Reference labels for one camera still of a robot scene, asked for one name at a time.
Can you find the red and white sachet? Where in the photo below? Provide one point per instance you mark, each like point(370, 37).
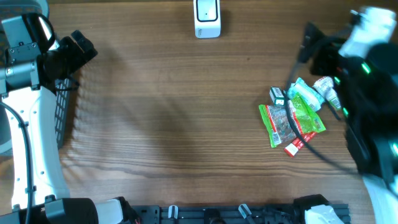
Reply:
point(297, 144)

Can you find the bright green snack bag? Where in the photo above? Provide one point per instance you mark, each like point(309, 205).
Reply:
point(277, 123)

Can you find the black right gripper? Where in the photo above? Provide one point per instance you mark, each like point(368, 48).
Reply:
point(327, 50)

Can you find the green carton with barcode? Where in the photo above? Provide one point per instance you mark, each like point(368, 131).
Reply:
point(277, 96)

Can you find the white barcode scanner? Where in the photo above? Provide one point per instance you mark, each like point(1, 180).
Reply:
point(207, 18)

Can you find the light green snack packet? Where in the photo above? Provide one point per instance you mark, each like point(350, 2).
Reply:
point(308, 94)

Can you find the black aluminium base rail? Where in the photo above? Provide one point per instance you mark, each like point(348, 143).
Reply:
point(270, 213)

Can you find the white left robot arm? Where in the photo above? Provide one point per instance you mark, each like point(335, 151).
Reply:
point(36, 62)

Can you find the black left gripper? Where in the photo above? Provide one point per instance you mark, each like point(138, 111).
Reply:
point(79, 56)

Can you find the cup noodles cup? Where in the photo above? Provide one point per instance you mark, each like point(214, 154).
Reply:
point(325, 87)

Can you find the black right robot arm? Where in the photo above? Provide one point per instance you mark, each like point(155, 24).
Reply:
point(362, 63)

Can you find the grey plastic lattice basket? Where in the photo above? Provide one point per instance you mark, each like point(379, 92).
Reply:
point(12, 8)

